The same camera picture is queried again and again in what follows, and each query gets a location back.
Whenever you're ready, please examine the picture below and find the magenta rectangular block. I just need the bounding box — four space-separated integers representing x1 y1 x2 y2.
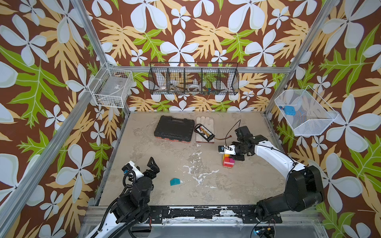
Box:
223 157 235 165

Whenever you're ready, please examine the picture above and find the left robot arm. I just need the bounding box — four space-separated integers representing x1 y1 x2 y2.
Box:
87 157 160 238

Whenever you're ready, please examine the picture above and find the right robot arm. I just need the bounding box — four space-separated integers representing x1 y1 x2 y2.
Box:
224 126 324 222

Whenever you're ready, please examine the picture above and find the teal quarter-round block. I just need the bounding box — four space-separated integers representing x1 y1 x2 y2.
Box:
170 178 181 186

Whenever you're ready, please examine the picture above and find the black charger board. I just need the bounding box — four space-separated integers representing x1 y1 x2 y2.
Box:
194 124 215 142

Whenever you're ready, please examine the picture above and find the black tool case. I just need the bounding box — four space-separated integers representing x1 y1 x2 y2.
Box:
154 116 195 143

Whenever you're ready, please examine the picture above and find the blue object in basket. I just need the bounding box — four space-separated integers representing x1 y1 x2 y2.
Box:
283 106 296 116

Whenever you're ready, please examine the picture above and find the white mesh basket right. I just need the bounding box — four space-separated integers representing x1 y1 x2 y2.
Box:
275 86 339 137

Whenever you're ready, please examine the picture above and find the tape roll in basket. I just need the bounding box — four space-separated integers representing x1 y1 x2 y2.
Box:
187 84 201 92

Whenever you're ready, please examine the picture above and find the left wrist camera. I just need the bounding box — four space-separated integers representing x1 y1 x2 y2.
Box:
122 161 144 179

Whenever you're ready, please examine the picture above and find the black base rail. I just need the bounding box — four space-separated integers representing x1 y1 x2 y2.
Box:
145 204 283 224

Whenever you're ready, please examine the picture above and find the black wire basket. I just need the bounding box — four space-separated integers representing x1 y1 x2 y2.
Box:
147 62 240 95

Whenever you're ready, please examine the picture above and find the white wire basket left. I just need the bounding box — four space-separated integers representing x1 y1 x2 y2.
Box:
89 67 135 108

